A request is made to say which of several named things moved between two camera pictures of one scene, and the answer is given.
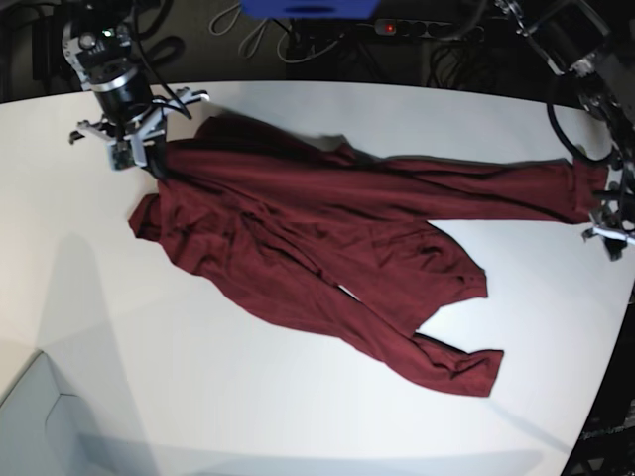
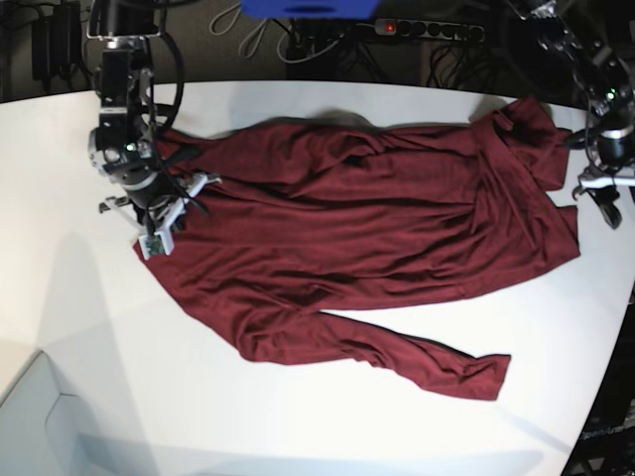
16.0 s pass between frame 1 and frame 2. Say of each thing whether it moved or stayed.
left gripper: moved
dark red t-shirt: moved
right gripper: moved
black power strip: stayed
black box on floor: stayed
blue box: stayed
